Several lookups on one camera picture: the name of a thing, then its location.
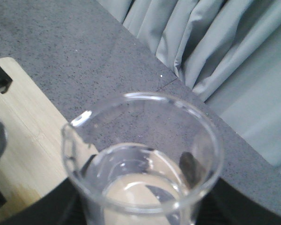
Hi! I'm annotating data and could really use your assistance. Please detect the small glass measuring beaker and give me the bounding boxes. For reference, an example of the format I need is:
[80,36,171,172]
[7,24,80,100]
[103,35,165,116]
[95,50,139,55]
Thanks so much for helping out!
[61,92,224,225]

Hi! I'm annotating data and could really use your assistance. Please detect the grey curtain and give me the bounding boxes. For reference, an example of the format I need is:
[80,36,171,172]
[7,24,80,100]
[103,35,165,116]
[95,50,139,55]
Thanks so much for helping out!
[100,0,281,173]

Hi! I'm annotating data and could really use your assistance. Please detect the light wooden cutting board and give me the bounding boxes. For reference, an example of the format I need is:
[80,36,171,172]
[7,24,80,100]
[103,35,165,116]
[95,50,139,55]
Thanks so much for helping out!
[0,57,67,222]

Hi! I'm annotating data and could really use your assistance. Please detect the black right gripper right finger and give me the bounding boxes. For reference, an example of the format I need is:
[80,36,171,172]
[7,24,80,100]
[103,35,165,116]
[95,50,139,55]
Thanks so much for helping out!
[180,152,281,225]

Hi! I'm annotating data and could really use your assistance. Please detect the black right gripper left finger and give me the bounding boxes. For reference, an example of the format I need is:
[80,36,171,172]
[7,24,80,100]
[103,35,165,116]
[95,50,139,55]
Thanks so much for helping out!
[0,154,99,225]

